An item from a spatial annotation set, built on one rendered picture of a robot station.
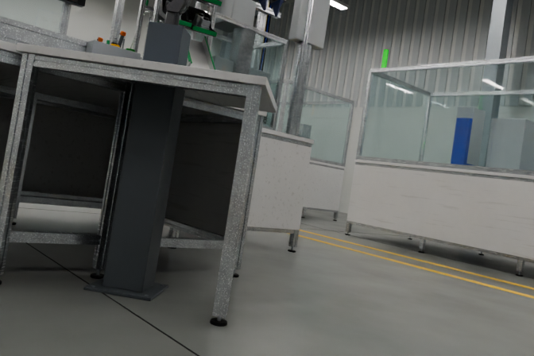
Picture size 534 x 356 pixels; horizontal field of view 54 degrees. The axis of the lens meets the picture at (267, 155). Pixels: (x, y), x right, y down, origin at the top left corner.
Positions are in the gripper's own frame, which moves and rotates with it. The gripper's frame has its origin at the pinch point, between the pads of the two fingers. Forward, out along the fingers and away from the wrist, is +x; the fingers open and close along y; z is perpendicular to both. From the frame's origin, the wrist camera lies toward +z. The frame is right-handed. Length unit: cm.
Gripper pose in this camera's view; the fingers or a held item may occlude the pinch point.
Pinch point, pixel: (269, 5)
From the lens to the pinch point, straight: 223.3
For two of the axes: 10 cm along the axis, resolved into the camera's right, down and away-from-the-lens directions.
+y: -5.8, -0.8, -8.1
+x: 1.4, 9.7, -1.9
